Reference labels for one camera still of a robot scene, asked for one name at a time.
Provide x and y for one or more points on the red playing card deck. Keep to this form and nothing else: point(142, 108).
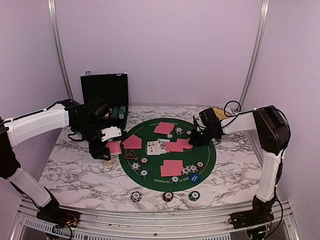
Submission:
point(114, 148)

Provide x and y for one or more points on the red black chip stack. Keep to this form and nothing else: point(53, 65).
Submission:
point(167, 196)

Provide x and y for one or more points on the black poker chip case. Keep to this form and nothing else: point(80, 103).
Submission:
point(112, 88)

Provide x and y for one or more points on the face up community card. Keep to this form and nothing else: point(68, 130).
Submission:
point(161, 143)
point(149, 148)
point(155, 148)

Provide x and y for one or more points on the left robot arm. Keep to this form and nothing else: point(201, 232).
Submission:
point(21, 147)

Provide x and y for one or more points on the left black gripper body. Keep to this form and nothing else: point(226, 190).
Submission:
point(94, 150)

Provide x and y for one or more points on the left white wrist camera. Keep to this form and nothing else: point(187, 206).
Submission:
point(110, 133)

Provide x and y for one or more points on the woven bamboo tray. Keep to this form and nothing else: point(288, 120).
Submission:
point(221, 113)

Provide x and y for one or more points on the face down community card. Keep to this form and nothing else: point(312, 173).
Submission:
point(184, 143)
point(174, 147)

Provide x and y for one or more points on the teal chips row in case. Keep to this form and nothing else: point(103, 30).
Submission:
point(122, 112)

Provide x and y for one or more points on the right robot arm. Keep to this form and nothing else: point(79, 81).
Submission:
point(273, 133)

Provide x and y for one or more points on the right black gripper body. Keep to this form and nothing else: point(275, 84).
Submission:
point(202, 139)

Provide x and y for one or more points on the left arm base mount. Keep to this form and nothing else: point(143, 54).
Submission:
point(63, 218)

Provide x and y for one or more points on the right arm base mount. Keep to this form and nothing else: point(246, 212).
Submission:
point(247, 218)

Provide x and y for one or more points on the blue small blind button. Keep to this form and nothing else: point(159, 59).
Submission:
point(194, 178)

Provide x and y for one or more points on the white chips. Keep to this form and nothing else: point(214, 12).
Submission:
point(179, 131)
point(189, 169)
point(135, 166)

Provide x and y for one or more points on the blue gold card box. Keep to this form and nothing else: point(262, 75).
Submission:
point(108, 163)

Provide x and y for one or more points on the red card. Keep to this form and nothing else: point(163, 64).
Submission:
point(157, 131)
point(136, 144)
point(176, 163)

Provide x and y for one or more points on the right aluminium frame post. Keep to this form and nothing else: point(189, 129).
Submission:
point(261, 28)

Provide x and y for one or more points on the black triangular dealer button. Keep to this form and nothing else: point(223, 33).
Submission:
point(131, 155)

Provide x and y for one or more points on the green chips row in case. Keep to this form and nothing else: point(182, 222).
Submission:
point(115, 112)

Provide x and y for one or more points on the teal chip stack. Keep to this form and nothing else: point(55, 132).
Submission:
point(194, 196)

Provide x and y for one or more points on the round green poker mat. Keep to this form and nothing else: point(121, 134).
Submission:
point(154, 181)

